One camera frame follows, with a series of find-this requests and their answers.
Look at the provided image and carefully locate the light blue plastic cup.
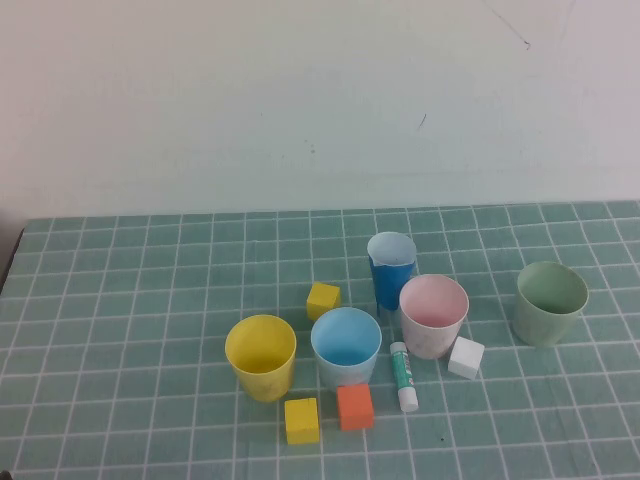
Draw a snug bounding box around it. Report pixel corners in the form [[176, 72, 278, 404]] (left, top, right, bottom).
[[310, 306, 383, 390]]

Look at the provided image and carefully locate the blue paper cone cup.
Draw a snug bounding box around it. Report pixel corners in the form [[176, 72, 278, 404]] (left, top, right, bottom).
[[366, 231, 418, 320]]

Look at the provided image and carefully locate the yellow wooden cube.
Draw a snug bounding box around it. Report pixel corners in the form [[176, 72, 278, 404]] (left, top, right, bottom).
[[284, 397, 320, 446], [305, 281, 342, 322]]

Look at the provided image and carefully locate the pink plastic cup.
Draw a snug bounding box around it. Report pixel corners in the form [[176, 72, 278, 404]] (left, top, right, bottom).
[[398, 273, 470, 361]]

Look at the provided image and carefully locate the green grid table mat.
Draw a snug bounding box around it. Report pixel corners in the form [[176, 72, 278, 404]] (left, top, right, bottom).
[[0, 199, 640, 480]]

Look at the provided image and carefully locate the green plastic cup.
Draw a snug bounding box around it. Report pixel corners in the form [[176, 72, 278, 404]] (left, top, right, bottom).
[[511, 260, 590, 349]]

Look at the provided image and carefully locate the yellow plastic cup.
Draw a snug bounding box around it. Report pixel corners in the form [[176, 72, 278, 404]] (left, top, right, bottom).
[[224, 314, 298, 404]]

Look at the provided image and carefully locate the white cube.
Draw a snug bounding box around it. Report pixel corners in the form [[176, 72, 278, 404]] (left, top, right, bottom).
[[447, 336, 486, 380]]

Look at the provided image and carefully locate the green white glue stick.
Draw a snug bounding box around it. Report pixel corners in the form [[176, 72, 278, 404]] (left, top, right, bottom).
[[389, 341, 419, 413]]

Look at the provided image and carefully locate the orange wooden cube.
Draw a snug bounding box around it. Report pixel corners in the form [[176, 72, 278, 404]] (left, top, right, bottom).
[[335, 383, 375, 432]]

